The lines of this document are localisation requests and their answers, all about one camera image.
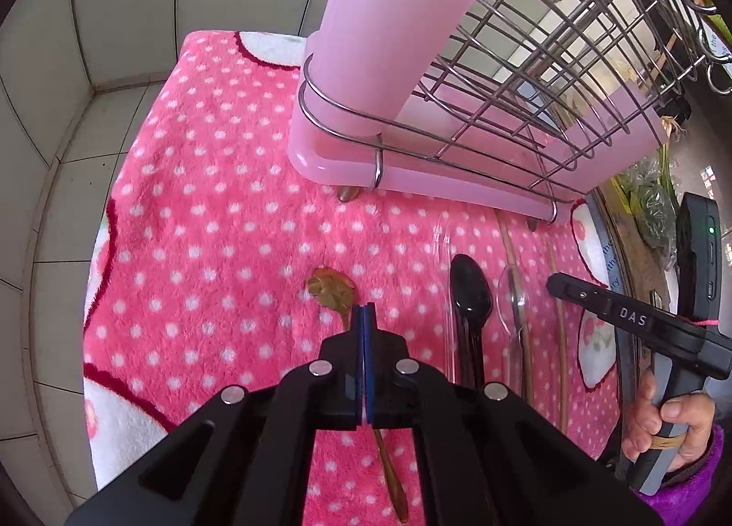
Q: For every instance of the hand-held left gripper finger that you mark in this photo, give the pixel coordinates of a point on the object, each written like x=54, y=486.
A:
x=358, y=343
x=371, y=343

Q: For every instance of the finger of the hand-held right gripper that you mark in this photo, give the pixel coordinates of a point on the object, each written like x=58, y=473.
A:
x=577, y=294

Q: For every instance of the brown wooden chopstick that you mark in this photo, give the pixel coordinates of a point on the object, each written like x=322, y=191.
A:
x=525, y=366
x=563, y=343

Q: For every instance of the gold metal spoon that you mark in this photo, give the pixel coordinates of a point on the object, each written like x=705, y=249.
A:
x=329, y=289

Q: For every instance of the clear plastic spoon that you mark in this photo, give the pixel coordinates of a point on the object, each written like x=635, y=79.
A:
x=510, y=291

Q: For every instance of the clear plastic fork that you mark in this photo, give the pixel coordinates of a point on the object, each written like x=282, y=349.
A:
x=446, y=286

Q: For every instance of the black plastic spoon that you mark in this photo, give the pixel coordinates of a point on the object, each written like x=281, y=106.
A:
x=470, y=286

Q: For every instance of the pink plastic holder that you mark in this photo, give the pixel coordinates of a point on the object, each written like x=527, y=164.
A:
x=623, y=126

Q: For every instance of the pink plastic cup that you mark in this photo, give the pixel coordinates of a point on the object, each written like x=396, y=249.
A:
x=389, y=17

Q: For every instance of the person's right forearm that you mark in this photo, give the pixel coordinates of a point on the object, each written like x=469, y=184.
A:
x=703, y=494

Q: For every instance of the person's right hand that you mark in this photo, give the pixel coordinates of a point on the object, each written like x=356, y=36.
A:
x=695, y=417

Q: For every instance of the green vegetables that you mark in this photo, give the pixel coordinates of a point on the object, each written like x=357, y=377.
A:
x=652, y=200

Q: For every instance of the pink polka dot blanket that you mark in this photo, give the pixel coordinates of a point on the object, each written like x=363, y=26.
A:
x=229, y=217

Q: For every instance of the pink plastic drip tray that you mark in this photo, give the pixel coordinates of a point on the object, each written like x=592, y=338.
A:
x=320, y=154

